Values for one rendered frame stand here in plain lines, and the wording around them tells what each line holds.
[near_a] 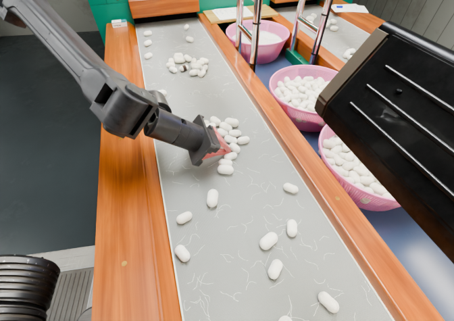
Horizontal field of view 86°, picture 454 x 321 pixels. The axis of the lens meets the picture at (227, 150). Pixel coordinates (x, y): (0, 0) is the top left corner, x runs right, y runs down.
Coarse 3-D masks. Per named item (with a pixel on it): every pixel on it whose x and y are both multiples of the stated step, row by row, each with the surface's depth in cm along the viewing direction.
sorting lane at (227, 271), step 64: (256, 128) 65; (192, 192) 51; (256, 192) 51; (192, 256) 42; (256, 256) 42; (320, 256) 42; (192, 320) 36; (256, 320) 36; (320, 320) 36; (384, 320) 36
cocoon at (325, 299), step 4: (320, 292) 38; (324, 292) 37; (320, 296) 37; (324, 296) 37; (328, 296) 37; (320, 300) 37; (324, 300) 36; (328, 300) 36; (332, 300) 36; (324, 304) 36; (328, 304) 36; (332, 304) 36; (336, 304) 36; (328, 308) 36; (332, 308) 36; (336, 308) 36; (332, 312) 36
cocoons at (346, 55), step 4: (308, 16) 117; (312, 16) 116; (316, 16) 119; (308, 20) 113; (312, 20) 117; (328, 20) 113; (332, 20) 114; (328, 24) 111; (332, 28) 108; (336, 28) 108; (352, 48) 93; (348, 52) 91; (352, 52) 93; (344, 56) 91; (348, 56) 90
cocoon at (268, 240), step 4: (268, 232) 44; (272, 232) 43; (264, 236) 43; (268, 236) 43; (272, 236) 43; (276, 236) 43; (260, 240) 43; (264, 240) 42; (268, 240) 42; (272, 240) 42; (276, 240) 43; (260, 244) 42; (264, 244) 42; (268, 244) 42; (272, 244) 42; (264, 248) 42; (268, 248) 42
